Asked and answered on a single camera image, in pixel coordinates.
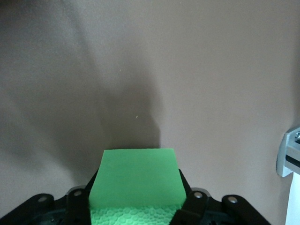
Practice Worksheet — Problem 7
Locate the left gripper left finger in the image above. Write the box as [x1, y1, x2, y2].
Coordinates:
[4, 172, 97, 225]

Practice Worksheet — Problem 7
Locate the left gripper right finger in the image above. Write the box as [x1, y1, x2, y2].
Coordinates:
[170, 169, 269, 225]

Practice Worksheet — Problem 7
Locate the green foam cube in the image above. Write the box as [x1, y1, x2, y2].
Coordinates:
[88, 148, 188, 225]

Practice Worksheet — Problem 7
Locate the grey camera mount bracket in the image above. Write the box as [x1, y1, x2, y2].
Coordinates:
[276, 126, 300, 178]

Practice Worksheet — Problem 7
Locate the brown table cover sheet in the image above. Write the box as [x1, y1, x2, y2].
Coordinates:
[0, 0, 300, 225]

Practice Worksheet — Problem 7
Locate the white table edge rail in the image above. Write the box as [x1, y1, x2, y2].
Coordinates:
[284, 172, 300, 225]

